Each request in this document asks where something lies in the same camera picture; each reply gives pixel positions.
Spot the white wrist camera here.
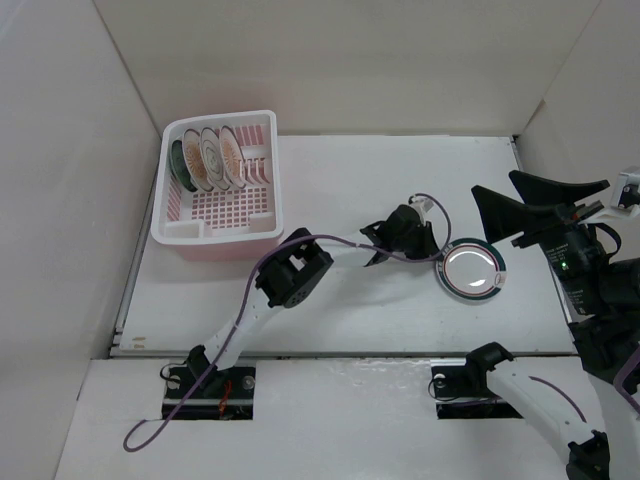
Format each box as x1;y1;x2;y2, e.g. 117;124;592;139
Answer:
583;166;639;224
408;196;434;217

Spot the green red rimmed plate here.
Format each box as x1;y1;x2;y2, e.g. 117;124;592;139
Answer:
436;237;507;304

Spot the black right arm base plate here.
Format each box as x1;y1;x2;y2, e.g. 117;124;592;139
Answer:
428;363;522;420

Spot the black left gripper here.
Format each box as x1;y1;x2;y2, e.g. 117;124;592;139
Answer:
391;222;442;262

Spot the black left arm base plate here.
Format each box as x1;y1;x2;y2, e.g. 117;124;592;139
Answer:
160;363;256;421

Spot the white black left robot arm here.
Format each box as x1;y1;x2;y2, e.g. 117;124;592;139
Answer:
186;196;441;398

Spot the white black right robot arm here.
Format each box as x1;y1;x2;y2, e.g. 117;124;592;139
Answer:
462;171;639;479

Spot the white pink dish rack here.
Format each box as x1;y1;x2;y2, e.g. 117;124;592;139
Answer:
150;110;284;261

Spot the orange sunburst plate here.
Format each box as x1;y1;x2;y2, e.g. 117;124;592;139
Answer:
182;129;214;192
219;126;247;189

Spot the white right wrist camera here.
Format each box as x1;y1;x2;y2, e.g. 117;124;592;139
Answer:
583;166;639;224

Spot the white plate grey rim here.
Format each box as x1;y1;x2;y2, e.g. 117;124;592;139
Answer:
200;127;230;191

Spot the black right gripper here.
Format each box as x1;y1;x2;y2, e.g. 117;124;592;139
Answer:
472;167;609;312

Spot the blue floral plate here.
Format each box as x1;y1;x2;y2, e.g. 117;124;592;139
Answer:
169;140;197;192

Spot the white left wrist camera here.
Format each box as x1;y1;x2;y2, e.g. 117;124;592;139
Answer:
408;196;434;217

